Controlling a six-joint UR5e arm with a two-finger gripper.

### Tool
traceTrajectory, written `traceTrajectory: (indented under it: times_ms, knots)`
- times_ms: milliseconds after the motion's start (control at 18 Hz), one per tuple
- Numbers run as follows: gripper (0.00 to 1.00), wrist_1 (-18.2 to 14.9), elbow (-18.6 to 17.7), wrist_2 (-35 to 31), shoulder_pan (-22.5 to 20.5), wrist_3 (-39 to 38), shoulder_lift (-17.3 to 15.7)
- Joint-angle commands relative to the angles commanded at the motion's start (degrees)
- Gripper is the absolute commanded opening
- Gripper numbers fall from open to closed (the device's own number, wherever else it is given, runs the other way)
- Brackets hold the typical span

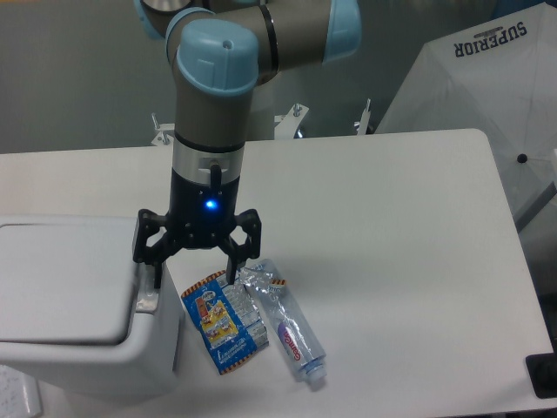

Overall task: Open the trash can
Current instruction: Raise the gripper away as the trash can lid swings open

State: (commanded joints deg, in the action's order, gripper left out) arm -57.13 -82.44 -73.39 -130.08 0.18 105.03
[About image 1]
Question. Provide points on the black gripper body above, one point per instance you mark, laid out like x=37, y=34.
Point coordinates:
x=198, y=216

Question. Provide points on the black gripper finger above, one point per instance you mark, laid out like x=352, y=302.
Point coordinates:
x=155, y=240
x=250, y=223

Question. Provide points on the white push-lid trash can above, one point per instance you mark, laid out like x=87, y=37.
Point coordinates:
x=79, y=313

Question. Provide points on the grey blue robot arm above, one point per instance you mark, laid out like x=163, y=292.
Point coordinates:
x=218, y=55

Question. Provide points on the blue snack wrapper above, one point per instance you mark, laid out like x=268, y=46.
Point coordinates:
x=228, y=320

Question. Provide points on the crushed clear plastic bottle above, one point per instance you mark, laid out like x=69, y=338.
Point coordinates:
x=286, y=318

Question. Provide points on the white umbrella with lettering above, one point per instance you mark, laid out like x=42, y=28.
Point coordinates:
x=500, y=78

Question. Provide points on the black device at table edge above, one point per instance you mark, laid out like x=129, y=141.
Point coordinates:
x=542, y=372

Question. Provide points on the white metal base frame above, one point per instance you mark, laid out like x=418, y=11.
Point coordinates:
x=286, y=126

